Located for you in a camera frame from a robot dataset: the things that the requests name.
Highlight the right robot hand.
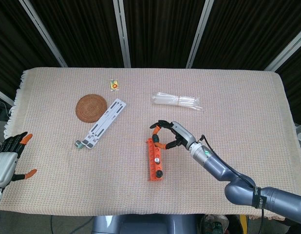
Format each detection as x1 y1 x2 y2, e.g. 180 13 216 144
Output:
150 119 197 151

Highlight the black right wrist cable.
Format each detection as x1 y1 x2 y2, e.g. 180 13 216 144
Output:
199 134 257 190

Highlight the orange screwdriver holder rack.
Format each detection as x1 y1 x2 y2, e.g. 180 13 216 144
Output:
147 137 164 182

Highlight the white aluminium partition post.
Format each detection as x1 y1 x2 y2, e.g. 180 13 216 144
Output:
186 0 214 69
19 0 68 68
0 87 15 106
263 31 301 72
113 0 131 68

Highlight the beige woven tablecloth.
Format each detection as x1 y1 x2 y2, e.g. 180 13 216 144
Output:
0 67 301 221

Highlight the grey robot torso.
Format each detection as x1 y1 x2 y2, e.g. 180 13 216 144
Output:
92 214 199 234

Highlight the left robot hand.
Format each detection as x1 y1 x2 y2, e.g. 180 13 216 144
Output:
0 131 38 190

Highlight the white folding laptop stand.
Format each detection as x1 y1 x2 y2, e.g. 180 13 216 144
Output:
81 98 127 149

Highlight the round woven rattan coaster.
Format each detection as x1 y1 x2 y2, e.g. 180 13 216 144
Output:
75 94 108 122

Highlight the dark floor clutter bag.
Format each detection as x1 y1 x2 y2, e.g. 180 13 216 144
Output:
200 214 229 234

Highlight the bundle of clear straws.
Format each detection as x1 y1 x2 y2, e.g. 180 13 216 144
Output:
151 91 204 113

